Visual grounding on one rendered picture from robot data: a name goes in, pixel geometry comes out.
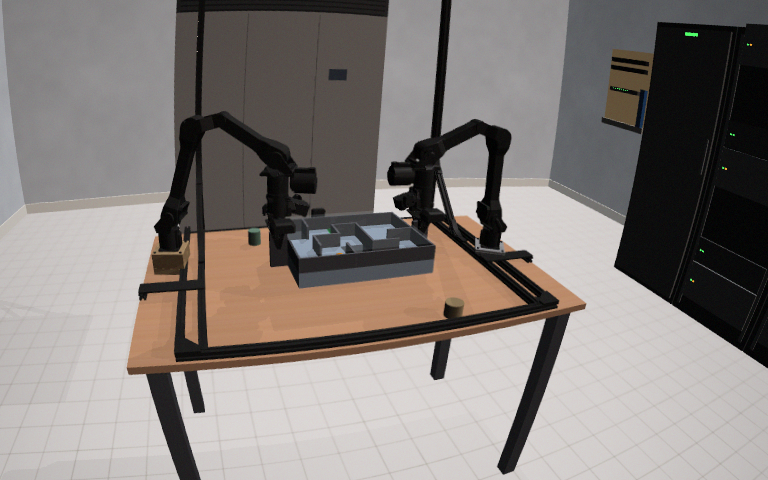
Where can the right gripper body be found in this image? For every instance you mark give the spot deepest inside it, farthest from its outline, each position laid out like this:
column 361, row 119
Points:
column 277, row 210

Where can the green cylinder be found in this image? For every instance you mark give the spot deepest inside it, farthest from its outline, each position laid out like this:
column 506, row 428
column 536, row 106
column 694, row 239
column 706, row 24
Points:
column 254, row 237

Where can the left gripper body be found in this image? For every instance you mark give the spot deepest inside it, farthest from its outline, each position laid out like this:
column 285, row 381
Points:
column 431, row 215

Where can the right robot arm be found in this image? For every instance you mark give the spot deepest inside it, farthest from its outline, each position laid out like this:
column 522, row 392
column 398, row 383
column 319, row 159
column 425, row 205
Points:
column 302, row 180

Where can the short brown cylinder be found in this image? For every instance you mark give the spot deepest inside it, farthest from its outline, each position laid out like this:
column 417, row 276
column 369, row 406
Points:
column 453, row 307

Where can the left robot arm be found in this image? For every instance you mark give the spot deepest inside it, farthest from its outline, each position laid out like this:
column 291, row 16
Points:
column 430, row 150

